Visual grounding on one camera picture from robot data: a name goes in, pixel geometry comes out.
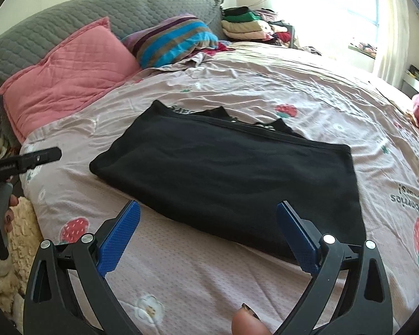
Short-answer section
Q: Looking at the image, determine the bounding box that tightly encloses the grey quilted headboard cover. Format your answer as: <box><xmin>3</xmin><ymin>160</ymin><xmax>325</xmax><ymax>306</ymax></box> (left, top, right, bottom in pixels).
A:
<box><xmin>0</xmin><ymin>0</ymin><xmax>224</xmax><ymax>95</ymax></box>

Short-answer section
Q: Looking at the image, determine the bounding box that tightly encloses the cream fluffy blanket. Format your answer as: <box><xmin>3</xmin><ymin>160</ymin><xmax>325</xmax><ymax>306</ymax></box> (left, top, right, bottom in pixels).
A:
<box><xmin>0</xmin><ymin>197</ymin><xmax>44</xmax><ymax>308</ymax></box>

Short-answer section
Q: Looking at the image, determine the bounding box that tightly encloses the person's right hand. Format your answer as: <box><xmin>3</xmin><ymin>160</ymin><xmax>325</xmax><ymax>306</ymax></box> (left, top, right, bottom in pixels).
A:
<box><xmin>231</xmin><ymin>303</ymin><xmax>270</xmax><ymax>335</ymax></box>

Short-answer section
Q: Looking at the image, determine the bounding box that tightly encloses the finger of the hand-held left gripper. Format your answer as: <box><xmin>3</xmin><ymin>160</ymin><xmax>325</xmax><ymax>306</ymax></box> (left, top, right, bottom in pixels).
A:
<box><xmin>0</xmin><ymin>147</ymin><xmax>62</xmax><ymax>176</ymax></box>

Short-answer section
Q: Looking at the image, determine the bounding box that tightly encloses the person's left hand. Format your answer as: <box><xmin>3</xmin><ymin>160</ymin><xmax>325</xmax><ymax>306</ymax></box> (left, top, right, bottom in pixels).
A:
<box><xmin>0</xmin><ymin>195</ymin><xmax>20</xmax><ymax>255</ymax></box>

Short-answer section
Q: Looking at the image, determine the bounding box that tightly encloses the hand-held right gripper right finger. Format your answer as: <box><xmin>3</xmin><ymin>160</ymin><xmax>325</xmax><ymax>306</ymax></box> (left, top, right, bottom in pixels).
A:
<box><xmin>274</xmin><ymin>200</ymin><xmax>394</xmax><ymax>335</ymax></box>

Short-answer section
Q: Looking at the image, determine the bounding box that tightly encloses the windowsill clutter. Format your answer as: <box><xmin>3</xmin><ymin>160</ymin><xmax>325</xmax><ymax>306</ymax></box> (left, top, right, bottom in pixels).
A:
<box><xmin>349</xmin><ymin>40</ymin><xmax>378</xmax><ymax>56</ymax></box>

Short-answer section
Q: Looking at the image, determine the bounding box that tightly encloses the white curtain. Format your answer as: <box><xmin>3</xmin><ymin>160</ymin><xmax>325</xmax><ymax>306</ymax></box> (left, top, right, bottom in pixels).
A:
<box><xmin>373</xmin><ymin>0</ymin><xmax>419</xmax><ymax>88</ymax></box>

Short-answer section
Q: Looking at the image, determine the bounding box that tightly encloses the black sweater with orange cuffs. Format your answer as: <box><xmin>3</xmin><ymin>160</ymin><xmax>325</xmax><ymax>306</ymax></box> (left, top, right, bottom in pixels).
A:
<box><xmin>89</xmin><ymin>99</ymin><xmax>365</xmax><ymax>262</ymax></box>

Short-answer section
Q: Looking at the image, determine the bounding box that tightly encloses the white desk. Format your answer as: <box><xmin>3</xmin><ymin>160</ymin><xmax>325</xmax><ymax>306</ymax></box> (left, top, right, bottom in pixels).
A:
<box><xmin>403</xmin><ymin>64</ymin><xmax>419</xmax><ymax>98</ymax></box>

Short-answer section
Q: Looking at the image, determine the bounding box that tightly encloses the striped pillow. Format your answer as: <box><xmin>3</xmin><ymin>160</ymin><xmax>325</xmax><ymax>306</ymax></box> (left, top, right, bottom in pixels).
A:
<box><xmin>122</xmin><ymin>14</ymin><xmax>220</xmax><ymax>70</ymax></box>

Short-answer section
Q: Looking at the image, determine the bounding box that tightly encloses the dark floral cloth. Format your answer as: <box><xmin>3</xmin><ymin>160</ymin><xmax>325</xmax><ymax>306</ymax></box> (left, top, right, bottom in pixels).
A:
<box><xmin>192</xmin><ymin>40</ymin><xmax>234</xmax><ymax>59</ymax></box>

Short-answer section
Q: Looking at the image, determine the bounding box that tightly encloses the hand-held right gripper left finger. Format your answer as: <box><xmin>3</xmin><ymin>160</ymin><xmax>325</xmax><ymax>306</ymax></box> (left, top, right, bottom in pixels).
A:
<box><xmin>23</xmin><ymin>200</ymin><xmax>151</xmax><ymax>335</ymax></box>

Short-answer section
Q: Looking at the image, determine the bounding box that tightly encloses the pink quilted pillow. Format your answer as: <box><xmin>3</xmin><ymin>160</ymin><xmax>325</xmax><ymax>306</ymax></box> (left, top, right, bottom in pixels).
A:
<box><xmin>0</xmin><ymin>17</ymin><xmax>142</xmax><ymax>143</ymax></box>

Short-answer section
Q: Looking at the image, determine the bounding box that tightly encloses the pile of folded clothes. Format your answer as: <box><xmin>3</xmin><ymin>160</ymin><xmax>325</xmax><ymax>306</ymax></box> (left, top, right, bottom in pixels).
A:
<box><xmin>221</xmin><ymin>6</ymin><xmax>301</xmax><ymax>47</ymax></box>

